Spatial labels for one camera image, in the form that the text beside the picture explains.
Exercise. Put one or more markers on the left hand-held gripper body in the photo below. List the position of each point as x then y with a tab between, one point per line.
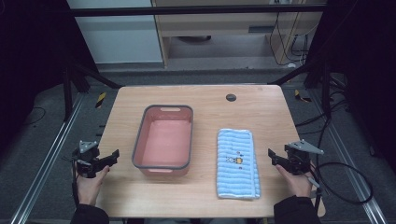
85	157

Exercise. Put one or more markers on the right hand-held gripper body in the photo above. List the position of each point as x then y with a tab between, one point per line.
297	160

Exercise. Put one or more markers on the person's right hand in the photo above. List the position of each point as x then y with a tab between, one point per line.
297	185

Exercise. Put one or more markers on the person's left hand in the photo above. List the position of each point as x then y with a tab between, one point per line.
88	189

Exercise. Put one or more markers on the blue striped towel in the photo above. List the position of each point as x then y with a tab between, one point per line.
236	174

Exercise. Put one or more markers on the pink basin with grey rim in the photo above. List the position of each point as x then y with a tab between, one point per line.
166	140

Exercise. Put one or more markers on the yellow black floor marker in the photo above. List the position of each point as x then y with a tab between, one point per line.
300	96
100	100

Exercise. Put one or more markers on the black metal stand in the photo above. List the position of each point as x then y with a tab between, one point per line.
325	90
67	93

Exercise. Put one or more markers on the white cabinet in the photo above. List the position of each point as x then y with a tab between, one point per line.
118	43

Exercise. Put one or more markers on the dark curtain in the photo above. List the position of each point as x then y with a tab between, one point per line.
28	46
364	46

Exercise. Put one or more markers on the light wooden shelf unit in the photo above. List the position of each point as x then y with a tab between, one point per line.
218	26

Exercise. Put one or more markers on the metal floor rail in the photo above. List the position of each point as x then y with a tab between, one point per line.
348	168
46	158

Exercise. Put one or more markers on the black horizontal frame bar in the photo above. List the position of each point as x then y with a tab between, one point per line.
186	11

